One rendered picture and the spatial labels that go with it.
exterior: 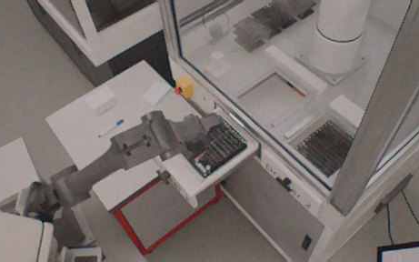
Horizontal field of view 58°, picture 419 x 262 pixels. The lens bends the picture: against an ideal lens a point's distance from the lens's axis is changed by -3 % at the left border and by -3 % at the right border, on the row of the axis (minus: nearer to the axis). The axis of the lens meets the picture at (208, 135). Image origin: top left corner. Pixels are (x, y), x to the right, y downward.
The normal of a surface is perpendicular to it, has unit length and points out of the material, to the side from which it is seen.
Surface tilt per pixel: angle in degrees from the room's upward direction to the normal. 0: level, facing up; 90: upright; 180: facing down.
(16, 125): 0
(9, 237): 42
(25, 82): 0
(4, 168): 0
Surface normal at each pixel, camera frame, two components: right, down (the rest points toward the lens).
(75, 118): -0.07, -0.56
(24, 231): 0.62, -0.47
